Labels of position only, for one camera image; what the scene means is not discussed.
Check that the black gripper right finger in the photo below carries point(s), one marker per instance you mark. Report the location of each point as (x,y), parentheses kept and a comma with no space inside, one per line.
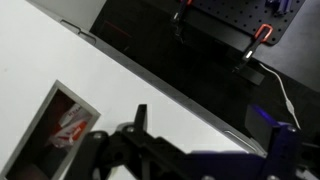
(281,150)

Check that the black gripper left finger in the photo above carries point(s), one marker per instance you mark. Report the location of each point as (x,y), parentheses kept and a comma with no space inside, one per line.
(100,153)

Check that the white drawer cabinet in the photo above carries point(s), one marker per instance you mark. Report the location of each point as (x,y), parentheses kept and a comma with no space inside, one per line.
(50,50)

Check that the red white crumpled wrapper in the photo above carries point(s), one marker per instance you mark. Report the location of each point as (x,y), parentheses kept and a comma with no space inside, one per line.
(71,128)

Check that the black stand table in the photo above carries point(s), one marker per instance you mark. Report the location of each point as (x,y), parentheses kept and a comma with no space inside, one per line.
(206,76)

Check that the black perforated pegboard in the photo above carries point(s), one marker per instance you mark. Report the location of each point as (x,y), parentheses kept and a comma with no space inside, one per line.
(240,15)

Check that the blue object on pegboard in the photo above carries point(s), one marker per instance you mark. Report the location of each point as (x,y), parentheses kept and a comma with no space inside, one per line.
(278,5)

